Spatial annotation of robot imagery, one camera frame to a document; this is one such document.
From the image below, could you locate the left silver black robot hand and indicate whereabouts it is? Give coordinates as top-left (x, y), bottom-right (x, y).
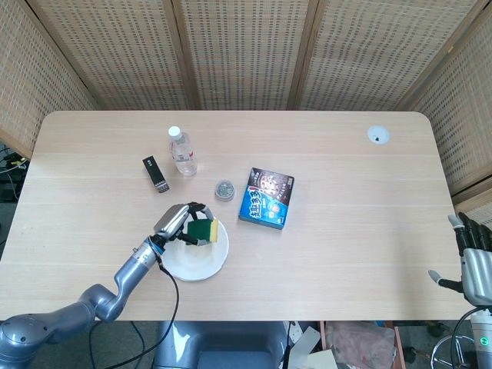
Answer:
top-left (152, 200), bottom-right (216, 248)

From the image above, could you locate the green yellow sponge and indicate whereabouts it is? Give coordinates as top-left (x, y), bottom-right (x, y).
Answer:
top-left (187, 218), bottom-right (219, 244)

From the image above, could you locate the chrome stool frame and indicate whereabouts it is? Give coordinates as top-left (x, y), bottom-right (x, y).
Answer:
top-left (430, 333), bottom-right (477, 369)

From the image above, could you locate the small round metal tin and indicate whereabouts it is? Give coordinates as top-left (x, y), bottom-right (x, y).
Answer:
top-left (214, 179), bottom-right (236, 202)

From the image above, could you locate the black looped floor cable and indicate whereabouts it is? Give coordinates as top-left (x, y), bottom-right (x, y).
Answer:
top-left (88, 321), bottom-right (146, 369)

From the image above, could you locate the woven bamboo screen panel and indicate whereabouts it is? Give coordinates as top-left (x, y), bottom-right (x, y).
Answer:
top-left (0, 0), bottom-right (97, 159)
top-left (163, 0), bottom-right (320, 112)
top-left (26, 0), bottom-right (197, 112)
top-left (288, 0), bottom-right (492, 112)
top-left (397, 0), bottom-right (492, 231)

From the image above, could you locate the white round cable grommet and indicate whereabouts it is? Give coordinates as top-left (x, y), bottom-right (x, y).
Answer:
top-left (367, 125), bottom-right (391, 145)

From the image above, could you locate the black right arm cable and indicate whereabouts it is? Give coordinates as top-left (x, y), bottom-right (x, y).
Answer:
top-left (450, 307), bottom-right (480, 369)

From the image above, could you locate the tangled cables and equipment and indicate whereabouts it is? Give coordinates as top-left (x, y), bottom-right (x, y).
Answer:
top-left (0, 144), bottom-right (30, 203)

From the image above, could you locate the beige cardboard piece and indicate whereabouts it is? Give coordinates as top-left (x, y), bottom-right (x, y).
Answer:
top-left (302, 348), bottom-right (337, 369)

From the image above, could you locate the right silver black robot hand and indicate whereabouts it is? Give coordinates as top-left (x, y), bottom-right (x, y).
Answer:
top-left (428, 211), bottom-right (492, 308)

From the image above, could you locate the blue cookie box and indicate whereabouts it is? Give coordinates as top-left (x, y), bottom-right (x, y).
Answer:
top-left (238, 167), bottom-right (296, 233)

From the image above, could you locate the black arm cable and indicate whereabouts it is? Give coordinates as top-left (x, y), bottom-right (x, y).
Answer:
top-left (113, 258), bottom-right (181, 369)
top-left (450, 307), bottom-right (480, 369)

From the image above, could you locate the small black rectangular box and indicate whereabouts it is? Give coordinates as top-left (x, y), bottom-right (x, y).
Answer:
top-left (141, 155), bottom-right (171, 194)

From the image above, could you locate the white round plate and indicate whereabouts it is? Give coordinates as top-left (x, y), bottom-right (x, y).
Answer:
top-left (161, 221), bottom-right (231, 283)

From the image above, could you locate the clear plastic water bottle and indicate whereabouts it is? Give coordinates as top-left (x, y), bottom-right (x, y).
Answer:
top-left (167, 125), bottom-right (199, 177)

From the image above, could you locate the white paper sheet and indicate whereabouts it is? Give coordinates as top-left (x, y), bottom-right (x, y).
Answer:
top-left (288, 326), bottom-right (322, 357)

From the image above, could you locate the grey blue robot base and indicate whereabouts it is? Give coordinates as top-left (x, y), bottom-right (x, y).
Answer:
top-left (152, 321), bottom-right (289, 369)

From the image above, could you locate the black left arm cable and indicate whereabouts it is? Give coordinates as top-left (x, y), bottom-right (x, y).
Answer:
top-left (113, 258), bottom-right (181, 369)

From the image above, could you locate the wooden crate with plastic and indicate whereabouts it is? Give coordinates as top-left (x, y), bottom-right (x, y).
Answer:
top-left (319, 321), bottom-right (407, 369)

